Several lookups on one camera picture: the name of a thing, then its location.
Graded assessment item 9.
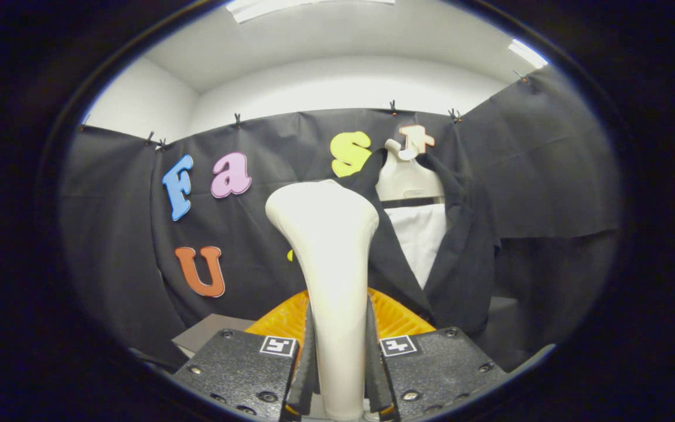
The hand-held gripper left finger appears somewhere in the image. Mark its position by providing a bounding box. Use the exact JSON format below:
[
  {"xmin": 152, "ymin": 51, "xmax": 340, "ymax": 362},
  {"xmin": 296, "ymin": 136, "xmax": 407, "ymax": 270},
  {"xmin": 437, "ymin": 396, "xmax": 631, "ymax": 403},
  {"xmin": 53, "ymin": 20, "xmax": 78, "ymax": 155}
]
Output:
[{"xmin": 172, "ymin": 289, "xmax": 322, "ymax": 422}]

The black backdrop cloth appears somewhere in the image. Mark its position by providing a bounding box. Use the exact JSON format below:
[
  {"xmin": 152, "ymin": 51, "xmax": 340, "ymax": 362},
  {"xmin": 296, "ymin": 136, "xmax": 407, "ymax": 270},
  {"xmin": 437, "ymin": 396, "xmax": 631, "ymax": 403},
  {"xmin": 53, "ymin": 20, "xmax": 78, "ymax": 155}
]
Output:
[{"xmin": 59, "ymin": 64, "xmax": 622, "ymax": 373}]

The row of black clips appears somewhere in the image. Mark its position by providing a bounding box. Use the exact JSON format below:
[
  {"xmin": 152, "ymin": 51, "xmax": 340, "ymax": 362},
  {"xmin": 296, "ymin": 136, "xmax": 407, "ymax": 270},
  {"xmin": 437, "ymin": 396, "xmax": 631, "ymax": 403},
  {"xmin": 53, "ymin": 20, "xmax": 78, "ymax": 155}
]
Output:
[{"xmin": 80, "ymin": 70, "xmax": 529, "ymax": 150}]

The grey cabinet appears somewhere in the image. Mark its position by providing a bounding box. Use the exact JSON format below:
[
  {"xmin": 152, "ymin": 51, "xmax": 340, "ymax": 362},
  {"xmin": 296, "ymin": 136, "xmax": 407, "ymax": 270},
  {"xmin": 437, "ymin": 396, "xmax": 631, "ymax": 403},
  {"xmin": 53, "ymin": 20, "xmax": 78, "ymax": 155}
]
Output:
[{"xmin": 172, "ymin": 314, "xmax": 256, "ymax": 358}]

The black jacket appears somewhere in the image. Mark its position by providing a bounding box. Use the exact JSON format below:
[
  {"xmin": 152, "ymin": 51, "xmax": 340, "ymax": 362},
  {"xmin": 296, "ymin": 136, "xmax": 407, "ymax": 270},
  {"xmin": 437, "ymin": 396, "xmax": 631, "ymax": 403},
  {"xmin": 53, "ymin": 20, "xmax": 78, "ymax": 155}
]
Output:
[{"xmin": 349, "ymin": 148, "xmax": 501, "ymax": 338}]

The white clothes hanger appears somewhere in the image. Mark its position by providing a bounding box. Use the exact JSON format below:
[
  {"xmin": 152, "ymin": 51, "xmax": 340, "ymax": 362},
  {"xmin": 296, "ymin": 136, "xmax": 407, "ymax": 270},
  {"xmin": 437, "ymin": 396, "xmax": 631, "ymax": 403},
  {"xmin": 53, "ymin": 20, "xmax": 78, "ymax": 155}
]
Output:
[{"xmin": 374, "ymin": 138, "xmax": 445, "ymax": 203}]

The small ceiling light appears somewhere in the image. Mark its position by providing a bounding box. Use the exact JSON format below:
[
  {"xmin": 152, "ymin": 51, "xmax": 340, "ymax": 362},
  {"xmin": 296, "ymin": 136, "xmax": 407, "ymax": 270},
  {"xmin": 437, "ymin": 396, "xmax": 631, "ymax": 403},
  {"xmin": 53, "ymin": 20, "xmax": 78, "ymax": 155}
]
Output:
[{"xmin": 507, "ymin": 39, "xmax": 549, "ymax": 69}]

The white garment steamer head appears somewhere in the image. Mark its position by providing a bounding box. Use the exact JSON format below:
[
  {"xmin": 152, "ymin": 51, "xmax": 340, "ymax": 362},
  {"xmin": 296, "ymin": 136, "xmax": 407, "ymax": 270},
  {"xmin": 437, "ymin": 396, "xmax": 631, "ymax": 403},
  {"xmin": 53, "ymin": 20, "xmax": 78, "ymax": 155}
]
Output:
[{"xmin": 265, "ymin": 179, "xmax": 380, "ymax": 421}]

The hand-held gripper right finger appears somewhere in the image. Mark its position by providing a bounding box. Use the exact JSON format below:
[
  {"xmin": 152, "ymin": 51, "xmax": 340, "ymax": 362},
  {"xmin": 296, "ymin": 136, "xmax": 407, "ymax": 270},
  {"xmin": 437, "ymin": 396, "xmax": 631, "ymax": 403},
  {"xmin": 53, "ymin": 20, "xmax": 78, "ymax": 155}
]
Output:
[{"xmin": 364, "ymin": 287, "xmax": 511, "ymax": 422}]

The white shirt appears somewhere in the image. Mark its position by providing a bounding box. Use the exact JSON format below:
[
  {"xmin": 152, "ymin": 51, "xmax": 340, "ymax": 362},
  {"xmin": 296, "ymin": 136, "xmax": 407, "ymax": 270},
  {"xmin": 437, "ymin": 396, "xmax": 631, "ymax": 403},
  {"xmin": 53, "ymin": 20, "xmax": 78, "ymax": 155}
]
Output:
[{"xmin": 384, "ymin": 202, "xmax": 448, "ymax": 290}]

